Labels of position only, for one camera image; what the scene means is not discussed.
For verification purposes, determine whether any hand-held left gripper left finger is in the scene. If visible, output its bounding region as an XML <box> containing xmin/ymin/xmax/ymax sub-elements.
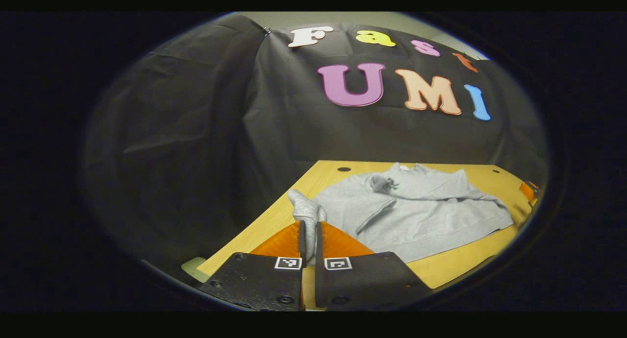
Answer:
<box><xmin>200</xmin><ymin>220</ymin><xmax>308</xmax><ymax>312</ymax></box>

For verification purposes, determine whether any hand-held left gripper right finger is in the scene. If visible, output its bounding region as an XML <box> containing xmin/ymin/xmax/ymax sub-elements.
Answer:
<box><xmin>313</xmin><ymin>221</ymin><xmax>432</xmax><ymax>312</ymax></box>

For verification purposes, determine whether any grey sweatshirt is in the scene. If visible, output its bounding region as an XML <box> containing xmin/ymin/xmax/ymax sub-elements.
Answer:
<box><xmin>288</xmin><ymin>163</ymin><xmax>515</xmax><ymax>266</ymax></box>

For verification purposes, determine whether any pale green object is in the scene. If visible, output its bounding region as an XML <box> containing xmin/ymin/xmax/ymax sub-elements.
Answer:
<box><xmin>180</xmin><ymin>256</ymin><xmax>210</xmax><ymax>283</ymax></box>

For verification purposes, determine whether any black backdrop cloth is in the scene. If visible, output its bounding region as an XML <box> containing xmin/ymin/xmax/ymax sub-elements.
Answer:
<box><xmin>81</xmin><ymin>15</ymin><xmax>548</xmax><ymax>280</ymax></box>

